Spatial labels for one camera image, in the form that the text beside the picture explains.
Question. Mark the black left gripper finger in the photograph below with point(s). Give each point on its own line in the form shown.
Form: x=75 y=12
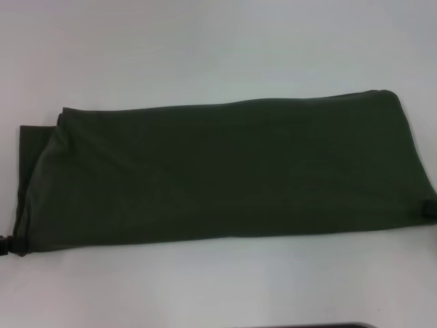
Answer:
x=8 y=244

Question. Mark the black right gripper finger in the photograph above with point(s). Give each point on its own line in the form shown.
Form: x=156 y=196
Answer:
x=431 y=209

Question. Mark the dark green printed T-shirt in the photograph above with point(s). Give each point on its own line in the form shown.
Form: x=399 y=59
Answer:
x=222 y=171

